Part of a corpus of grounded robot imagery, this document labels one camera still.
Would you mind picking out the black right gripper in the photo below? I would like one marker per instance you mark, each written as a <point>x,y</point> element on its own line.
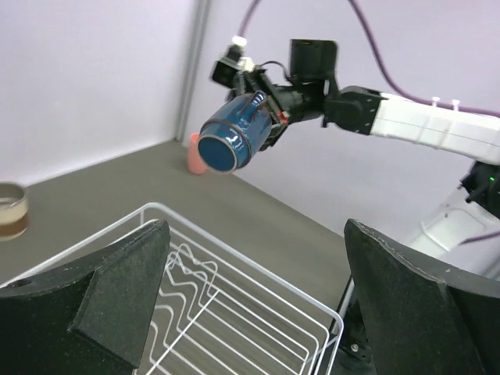
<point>285,103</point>

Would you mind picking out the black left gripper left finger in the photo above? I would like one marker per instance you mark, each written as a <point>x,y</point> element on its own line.
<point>87,316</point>

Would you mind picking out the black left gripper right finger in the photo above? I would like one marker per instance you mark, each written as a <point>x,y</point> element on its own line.
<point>422,315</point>

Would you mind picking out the dark blue ceramic mug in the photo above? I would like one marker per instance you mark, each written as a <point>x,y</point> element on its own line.
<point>234,133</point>

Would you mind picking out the pink plastic tumbler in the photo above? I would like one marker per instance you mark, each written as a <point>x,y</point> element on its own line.
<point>194,162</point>

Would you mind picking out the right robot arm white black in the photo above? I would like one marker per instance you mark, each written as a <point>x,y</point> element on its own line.
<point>469,215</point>

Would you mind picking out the glass cup with brown band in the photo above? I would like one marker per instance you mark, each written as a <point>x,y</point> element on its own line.
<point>14,210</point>

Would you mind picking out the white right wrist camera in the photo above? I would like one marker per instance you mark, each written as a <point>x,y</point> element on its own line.
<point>230,66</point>

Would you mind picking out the white wire dish rack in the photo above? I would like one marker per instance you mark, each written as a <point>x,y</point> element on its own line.
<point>217,311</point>

